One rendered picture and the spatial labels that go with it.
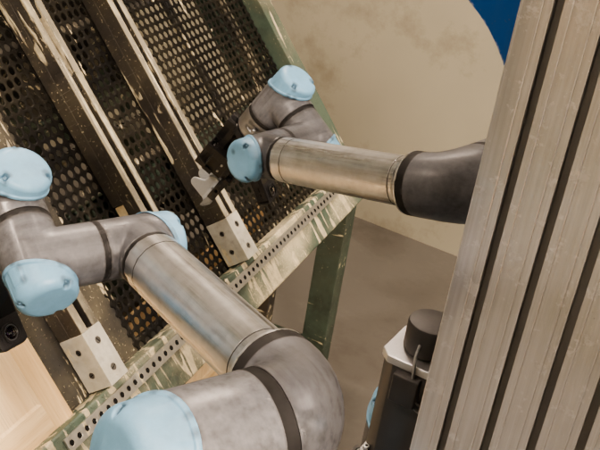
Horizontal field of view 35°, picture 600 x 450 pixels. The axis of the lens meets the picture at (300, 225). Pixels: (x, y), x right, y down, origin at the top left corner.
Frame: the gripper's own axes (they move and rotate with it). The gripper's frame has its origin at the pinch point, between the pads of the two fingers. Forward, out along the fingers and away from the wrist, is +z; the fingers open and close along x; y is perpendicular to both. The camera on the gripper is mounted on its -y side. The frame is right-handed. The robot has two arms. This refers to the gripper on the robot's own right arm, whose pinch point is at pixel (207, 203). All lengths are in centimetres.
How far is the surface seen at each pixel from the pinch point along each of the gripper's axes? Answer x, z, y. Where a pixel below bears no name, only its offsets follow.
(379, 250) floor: -229, 140, -79
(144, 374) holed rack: 9.7, 40.3, -13.7
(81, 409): 27.2, 40.0, -7.7
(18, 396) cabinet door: 36, 38, 3
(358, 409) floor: -106, 115, -92
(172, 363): 0.1, 42.6, -17.7
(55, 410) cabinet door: 31, 40, -4
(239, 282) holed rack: -37, 43, -20
